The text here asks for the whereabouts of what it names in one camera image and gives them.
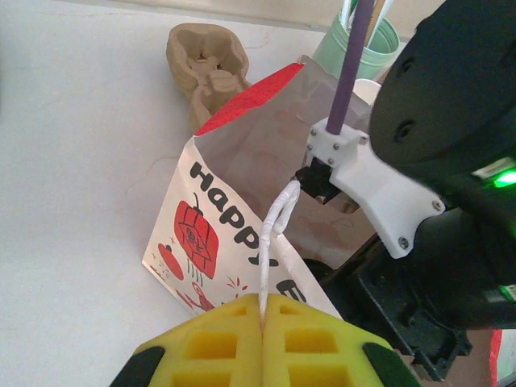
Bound mint green straw holder cup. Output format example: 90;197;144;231
311;6;401;88

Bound wooden stirrer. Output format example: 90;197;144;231
371;0;395;31

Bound red white paper gift bag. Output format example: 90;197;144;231
140;54;378;328

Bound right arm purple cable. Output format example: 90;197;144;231
324;0;377;135

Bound stack of pulp cup carriers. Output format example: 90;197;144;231
166;23;253;135

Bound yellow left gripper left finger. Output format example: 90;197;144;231
108;293;265;387

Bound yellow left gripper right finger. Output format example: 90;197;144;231
260;293;422;387

